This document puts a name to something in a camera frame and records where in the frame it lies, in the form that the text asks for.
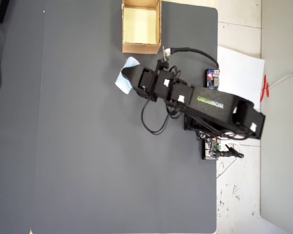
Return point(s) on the white sheet of paper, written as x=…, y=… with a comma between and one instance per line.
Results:
x=241, y=75

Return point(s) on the light blue yarn block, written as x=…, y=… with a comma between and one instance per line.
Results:
x=123, y=84

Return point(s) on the red paper cutout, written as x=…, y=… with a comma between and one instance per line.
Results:
x=265, y=90

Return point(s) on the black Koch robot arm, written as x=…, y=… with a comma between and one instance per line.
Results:
x=217, y=107

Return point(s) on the dark grey textured mat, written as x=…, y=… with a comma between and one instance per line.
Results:
x=100, y=158

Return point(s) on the blue circuit board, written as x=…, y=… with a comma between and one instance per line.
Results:
x=212, y=78

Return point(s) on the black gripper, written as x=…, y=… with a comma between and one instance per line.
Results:
x=147, y=84

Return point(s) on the open cardboard box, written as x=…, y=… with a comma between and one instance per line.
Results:
x=141, y=26

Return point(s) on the white controller board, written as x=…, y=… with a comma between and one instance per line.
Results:
x=211, y=150

